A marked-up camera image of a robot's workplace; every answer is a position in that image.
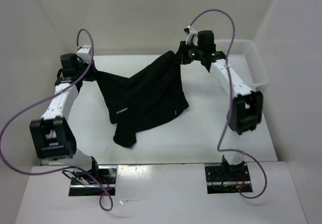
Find white plastic basket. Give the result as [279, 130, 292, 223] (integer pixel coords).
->
[215, 39, 269, 90]

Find purple cable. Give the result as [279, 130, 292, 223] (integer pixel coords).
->
[188, 9, 269, 199]
[0, 28, 114, 212]

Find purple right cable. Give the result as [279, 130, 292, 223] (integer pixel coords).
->
[188, 9, 269, 199]

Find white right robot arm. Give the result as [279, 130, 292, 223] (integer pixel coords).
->
[177, 26, 263, 180]

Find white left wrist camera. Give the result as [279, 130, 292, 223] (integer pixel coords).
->
[76, 45, 93, 62]

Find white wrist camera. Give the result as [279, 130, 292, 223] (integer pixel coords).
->
[184, 25, 198, 45]
[76, 45, 93, 62]

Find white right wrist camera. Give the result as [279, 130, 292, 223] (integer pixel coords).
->
[184, 25, 198, 45]

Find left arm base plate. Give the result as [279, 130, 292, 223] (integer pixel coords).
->
[63, 165, 118, 197]

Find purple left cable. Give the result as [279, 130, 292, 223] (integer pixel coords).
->
[0, 28, 114, 212]

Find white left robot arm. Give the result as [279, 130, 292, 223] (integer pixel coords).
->
[29, 53, 101, 184]

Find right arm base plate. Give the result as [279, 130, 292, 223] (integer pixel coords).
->
[204, 162, 253, 194]

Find black shorts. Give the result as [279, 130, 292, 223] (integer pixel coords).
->
[95, 51, 189, 148]

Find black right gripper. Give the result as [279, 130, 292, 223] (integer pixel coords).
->
[171, 40, 204, 64]

